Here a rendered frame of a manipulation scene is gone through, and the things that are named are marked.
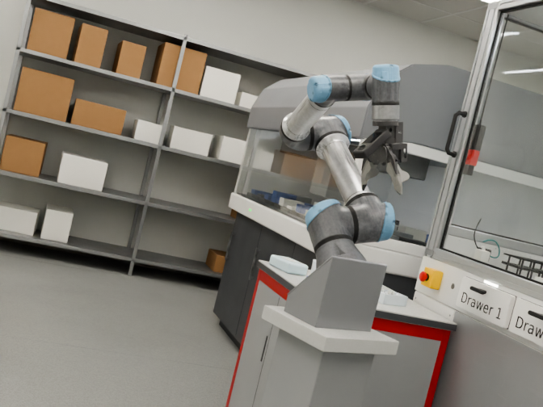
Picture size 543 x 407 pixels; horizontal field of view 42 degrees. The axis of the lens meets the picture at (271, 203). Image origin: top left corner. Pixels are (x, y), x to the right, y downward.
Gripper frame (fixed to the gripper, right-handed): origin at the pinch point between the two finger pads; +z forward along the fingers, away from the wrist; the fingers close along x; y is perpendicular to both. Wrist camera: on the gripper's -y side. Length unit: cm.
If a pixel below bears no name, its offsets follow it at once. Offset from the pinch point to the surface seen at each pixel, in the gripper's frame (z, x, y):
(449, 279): 41, 33, 69
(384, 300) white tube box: 45, 39, 40
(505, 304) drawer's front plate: 41, -2, 56
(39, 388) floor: 92, 151, -51
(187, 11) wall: -111, 415, 169
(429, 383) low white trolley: 75, 25, 50
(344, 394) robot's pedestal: 55, -1, -14
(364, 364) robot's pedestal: 47.4, -2.0, -7.3
